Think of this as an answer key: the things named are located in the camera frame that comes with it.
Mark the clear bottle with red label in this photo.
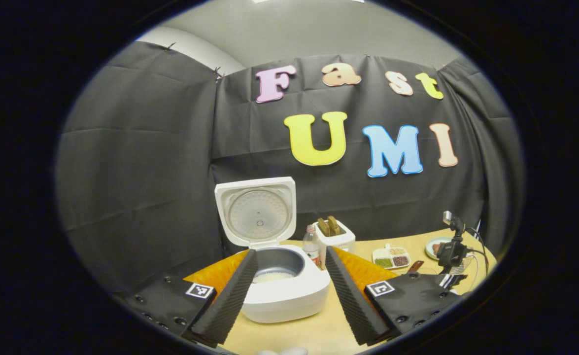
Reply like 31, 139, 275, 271
303, 224, 321, 270

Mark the black cable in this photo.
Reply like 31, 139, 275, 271
467, 222, 490, 278

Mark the black backdrop cloth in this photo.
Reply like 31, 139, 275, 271
55, 41, 524, 291

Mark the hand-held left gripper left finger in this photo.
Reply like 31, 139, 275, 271
114, 249, 259, 348

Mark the white rice cooker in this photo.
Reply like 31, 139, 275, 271
214, 177, 331, 324

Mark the white toaster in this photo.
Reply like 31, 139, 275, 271
314, 219, 356, 269

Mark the divided white dish of grains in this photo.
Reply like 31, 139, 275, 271
372, 244, 412, 270

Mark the light green plate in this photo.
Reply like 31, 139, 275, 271
425, 237, 453, 260

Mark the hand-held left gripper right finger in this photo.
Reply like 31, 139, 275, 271
325, 246, 467, 346

